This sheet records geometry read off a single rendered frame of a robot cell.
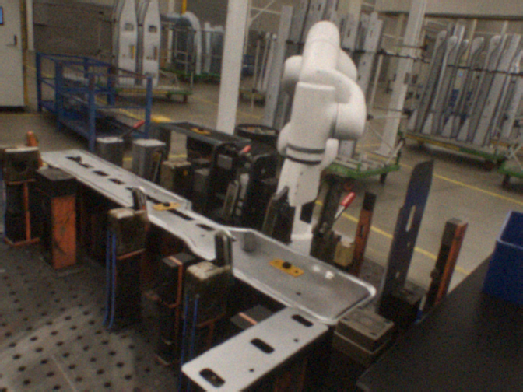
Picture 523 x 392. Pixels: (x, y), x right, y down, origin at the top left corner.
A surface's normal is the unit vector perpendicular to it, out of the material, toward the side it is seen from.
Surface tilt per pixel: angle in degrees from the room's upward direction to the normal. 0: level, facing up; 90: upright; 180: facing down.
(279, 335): 0
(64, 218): 90
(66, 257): 90
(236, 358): 0
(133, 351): 0
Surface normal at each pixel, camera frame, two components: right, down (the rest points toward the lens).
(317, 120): 0.03, 0.32
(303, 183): 0.66, 0.33
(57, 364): 0.13, -0.94
